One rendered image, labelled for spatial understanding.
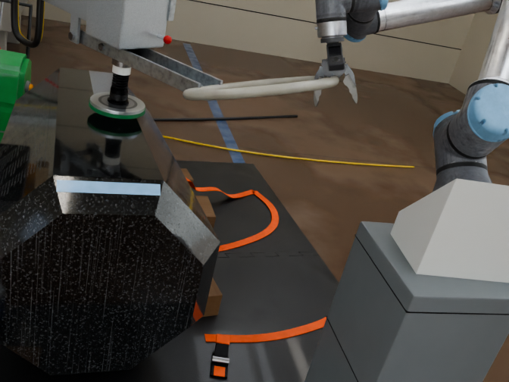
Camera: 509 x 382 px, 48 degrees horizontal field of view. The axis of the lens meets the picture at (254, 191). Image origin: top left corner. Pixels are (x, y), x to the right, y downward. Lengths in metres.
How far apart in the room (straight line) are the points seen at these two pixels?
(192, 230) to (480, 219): 0.93
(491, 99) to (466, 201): 0.29
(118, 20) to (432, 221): 1.24
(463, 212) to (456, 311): 0.30
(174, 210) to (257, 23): 5.63
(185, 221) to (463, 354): 0.99
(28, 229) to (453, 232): 1.27
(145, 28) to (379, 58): 6.14
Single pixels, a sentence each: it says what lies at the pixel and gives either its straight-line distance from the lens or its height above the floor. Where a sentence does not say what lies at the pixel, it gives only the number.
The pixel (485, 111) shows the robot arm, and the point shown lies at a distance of 1.67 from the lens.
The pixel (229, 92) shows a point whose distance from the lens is 1.60.
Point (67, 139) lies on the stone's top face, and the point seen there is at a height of 0.85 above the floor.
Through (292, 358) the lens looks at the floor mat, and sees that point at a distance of 2.59.
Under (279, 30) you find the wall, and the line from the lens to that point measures 7.50.
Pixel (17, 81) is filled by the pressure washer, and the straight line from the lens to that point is 3.77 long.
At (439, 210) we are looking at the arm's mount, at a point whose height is 1.06.
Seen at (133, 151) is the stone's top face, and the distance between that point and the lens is 2.07.
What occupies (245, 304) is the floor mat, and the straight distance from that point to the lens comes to 2.79.
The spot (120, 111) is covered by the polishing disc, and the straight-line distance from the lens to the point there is 2.25.
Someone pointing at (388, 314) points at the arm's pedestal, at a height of 0.72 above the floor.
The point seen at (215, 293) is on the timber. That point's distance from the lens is 2.62.
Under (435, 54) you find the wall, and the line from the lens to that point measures 8.46.
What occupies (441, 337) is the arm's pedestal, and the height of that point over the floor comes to 0.70.
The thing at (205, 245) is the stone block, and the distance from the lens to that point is 2.03.
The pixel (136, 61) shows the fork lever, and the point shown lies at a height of 1.13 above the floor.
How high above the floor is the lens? 1.73
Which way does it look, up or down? 27 degrees down
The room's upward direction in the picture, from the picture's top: 14 degrees clockwise
